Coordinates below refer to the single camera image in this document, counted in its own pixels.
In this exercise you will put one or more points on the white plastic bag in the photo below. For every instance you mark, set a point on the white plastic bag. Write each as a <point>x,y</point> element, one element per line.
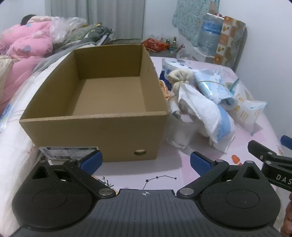
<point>184,54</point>

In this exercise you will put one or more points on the clear plastic bag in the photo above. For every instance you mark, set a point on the clear plastic bag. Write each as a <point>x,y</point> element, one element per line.
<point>61,29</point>

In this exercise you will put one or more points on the pink quilt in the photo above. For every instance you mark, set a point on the pink quilt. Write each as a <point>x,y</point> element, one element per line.
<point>22,45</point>

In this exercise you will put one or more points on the glass bottle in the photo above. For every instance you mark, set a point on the glass bottle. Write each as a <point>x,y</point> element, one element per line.
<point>175,43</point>

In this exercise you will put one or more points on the brown cardboard box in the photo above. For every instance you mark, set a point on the brown cardboard box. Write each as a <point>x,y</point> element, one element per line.
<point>91,134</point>

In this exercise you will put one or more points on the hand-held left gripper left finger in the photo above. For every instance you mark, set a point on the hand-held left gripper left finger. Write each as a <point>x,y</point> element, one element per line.
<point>93,160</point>

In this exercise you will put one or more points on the blue and white towel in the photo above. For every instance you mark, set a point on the blue and white towel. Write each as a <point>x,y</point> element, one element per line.
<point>198,107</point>

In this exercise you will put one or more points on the bundle of blue face masks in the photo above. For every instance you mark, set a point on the bundle of blue face masks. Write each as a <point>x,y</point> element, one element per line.
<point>212,88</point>

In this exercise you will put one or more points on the beige plush toy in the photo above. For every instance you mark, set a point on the beige plush toy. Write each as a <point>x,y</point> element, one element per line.
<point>180,76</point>
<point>164,90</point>

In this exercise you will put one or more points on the beige blanket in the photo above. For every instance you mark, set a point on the beige blanket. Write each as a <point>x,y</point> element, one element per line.
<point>5,75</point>

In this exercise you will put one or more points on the white curtain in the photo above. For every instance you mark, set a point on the white curtain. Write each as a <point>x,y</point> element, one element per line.
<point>95,13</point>

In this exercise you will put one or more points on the blue floral hanging cloth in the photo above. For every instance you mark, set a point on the blue floral hanging cloth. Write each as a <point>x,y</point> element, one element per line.
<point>189,16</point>

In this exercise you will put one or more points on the red snack bag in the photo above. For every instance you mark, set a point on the red snack bag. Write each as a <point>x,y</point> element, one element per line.
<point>155,44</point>

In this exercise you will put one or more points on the grey floral blanket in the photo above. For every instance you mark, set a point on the grey floral blanket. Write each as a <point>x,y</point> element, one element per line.
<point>91,34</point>

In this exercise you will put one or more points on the person's right hand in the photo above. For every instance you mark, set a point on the person's right hand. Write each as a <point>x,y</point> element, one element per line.
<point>288,218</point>

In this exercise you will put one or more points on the white water dispenser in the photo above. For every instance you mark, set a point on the white water dispenser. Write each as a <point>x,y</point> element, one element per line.
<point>203,55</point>

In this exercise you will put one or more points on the clear plastic cup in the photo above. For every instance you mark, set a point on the clear plastic cup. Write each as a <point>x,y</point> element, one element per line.
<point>182,134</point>

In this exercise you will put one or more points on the blue and white tissue pack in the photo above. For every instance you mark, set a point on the blue and white tissue pack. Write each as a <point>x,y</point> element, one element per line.
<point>173,66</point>

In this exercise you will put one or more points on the pink printed tablecloth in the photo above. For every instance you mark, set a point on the pink printed tablecloth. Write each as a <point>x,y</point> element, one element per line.
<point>173,166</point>

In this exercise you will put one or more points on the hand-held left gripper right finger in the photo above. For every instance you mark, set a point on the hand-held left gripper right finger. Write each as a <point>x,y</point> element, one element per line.
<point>200,163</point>

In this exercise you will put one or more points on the blue water jug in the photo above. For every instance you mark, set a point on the blue water jug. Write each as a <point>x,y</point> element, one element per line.
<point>209,34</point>

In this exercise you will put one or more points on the white plastic-wrapped mattress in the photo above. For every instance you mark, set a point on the white plastic-wrapped mattress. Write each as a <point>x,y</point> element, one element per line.
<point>13,159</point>

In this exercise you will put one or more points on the white wipes packet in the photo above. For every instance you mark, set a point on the white wipes packet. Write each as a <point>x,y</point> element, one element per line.
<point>246,109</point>

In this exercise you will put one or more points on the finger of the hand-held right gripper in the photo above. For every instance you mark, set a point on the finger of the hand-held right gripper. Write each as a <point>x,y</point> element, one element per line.
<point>287,141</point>
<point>257,149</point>

